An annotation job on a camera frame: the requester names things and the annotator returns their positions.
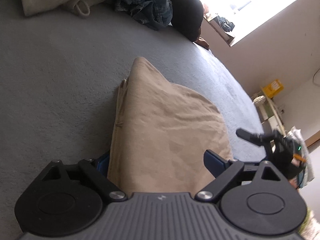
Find seated person in maroon jacket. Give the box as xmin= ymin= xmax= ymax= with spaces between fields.
xmin=170 ymin=0 xmax=209 ymax=50

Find white folded top garment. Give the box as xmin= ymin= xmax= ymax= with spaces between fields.
xmin=287 ymin=126 xmax=315 ymax=189

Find beige trousers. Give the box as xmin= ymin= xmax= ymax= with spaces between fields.
xmin=107 ymin=57 xmax=233 ymax=194

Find yellow box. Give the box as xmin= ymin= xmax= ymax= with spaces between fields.
xmin=263 ymin=79 xmax=284 ymax=99

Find white woven ball lamp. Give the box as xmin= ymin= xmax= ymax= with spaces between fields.
xmin=253 ymin=95 xmax=266 ymax=107

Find blue denim jeans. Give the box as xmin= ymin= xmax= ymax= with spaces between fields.
xmin=111 ymin=0 xmax=172 ymax=30

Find wooden side shelf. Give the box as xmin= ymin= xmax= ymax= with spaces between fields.
xmin=251 ymin=88 xmax=287 ymax=136

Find shoes on white box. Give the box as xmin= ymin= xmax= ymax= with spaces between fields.
xmin=208 ymin=15 xmax=235 ymax=46

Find grey bed blanket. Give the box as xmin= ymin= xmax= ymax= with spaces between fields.
xmin=1 ymin=0 xmax=265 ymax=239

